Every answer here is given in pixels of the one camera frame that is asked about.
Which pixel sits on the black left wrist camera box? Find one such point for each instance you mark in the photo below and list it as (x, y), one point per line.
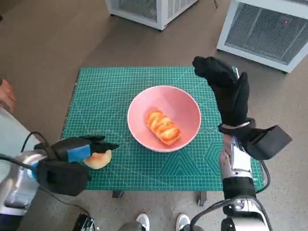
(62, 178)

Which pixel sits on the small white mesh cabinet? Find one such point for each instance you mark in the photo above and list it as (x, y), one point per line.
(163, 12)

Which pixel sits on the large white mesh cabinet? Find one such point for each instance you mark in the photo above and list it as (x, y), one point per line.
(260, 31)

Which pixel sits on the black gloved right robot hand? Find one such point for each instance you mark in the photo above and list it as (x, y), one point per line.
(231, 101)

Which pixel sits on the twisted toy bread loaf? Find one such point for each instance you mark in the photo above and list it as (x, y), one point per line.
(163, 127)

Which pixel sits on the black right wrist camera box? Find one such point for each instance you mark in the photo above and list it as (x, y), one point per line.
(269, 143)

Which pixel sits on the white shoe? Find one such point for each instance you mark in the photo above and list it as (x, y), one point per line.
(183, 221)
(143, 221)

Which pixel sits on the bare left robot hand blue tape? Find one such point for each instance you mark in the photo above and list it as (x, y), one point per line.
(62, 149)

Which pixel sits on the round toy bread bun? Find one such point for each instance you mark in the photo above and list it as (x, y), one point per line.
(98, 162)

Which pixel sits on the pink bowl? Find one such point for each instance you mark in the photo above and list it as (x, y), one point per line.
(185, 108)

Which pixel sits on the person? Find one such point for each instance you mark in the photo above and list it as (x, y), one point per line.
(9, 130)

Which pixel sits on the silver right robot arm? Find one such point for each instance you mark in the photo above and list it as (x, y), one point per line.
(237, 166)

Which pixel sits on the person's leg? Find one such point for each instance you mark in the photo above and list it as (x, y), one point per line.
(131, 226)

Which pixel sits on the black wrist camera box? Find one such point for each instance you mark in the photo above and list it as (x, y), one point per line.
(269, 143)
(62, 178)

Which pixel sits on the person's hand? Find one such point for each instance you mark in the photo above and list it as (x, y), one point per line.
(6, 93)

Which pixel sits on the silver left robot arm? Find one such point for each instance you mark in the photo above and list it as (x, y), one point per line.
(16, 173)

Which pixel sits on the green cutting mat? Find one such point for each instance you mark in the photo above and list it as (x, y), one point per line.
(120, 108)

